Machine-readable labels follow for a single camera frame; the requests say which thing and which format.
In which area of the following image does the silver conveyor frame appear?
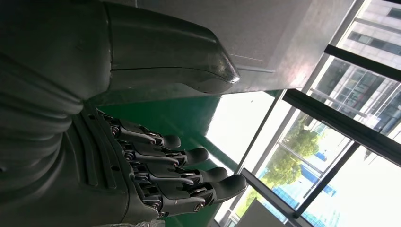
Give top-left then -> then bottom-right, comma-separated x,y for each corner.
233,90 -> 284,175

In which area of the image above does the grey building outside window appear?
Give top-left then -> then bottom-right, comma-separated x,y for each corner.
313,0 -> 401,134

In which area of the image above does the green tree outside window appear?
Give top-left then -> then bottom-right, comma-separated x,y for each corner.
258,123 -> 321,190

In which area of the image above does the green conveyor belt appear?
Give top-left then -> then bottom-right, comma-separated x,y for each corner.
94,90 -> 283,227

